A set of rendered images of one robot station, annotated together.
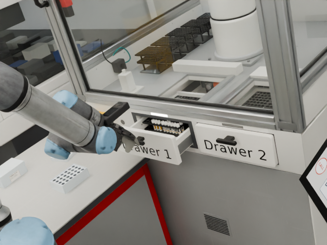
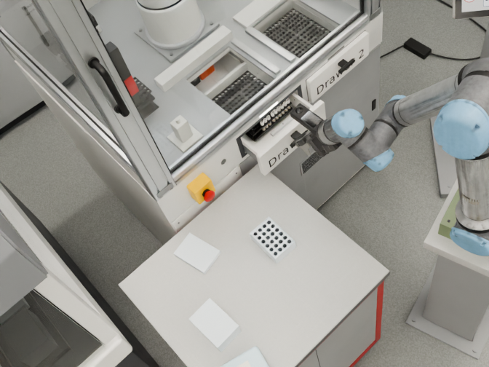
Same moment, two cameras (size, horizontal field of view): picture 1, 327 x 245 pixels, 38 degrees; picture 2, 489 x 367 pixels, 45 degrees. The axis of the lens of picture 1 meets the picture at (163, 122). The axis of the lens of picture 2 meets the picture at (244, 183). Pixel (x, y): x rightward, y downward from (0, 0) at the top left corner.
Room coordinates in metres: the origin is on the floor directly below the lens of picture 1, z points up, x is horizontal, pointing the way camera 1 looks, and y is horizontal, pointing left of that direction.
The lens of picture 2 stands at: (1.36, 1.22, 2.46)
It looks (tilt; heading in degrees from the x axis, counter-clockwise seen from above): 57 degrees down; 287
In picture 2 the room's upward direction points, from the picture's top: 18 degrees counter-clockwise
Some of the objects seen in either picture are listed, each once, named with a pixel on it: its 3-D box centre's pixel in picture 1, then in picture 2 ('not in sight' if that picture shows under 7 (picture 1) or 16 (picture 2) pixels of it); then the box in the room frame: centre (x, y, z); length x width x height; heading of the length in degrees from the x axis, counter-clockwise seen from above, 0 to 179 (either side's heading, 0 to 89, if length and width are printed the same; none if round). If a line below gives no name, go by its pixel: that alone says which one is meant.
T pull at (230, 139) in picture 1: (228, 139); (343, 64); (1.32, -0.18, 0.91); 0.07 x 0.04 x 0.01; 43
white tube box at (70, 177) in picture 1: (69, 178); (272, 239); (1.58, 0.40, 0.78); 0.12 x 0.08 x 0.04; 131
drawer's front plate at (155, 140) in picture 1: (145, 144); (292, 137); (1.50, 0.08, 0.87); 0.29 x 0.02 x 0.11; 43
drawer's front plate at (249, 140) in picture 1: (234, 144); (338, 67); (1.34, -0.20, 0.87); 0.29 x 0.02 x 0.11; 43
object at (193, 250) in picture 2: (67, 151); (196, 253); (1.83, 0.42, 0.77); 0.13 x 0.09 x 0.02; 146
